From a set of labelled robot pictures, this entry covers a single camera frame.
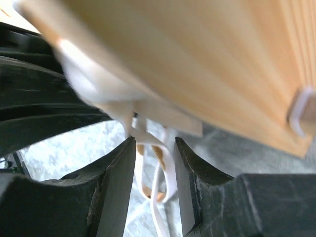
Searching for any bear print bed mattress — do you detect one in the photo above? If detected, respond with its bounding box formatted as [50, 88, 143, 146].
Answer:
[55, 39, 202, 237]

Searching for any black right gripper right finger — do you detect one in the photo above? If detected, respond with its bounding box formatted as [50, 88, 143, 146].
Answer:
[174, 137, 316, 237]

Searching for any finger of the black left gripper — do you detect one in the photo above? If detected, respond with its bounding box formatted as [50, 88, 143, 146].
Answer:
[0, 23, 109, 156]

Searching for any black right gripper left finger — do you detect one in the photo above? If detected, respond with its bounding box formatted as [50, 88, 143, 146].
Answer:
[0, 137, 136, 237]

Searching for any wooden pet bed frame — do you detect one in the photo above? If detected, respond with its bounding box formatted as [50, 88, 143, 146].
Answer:
[13, 0, 316, 157]

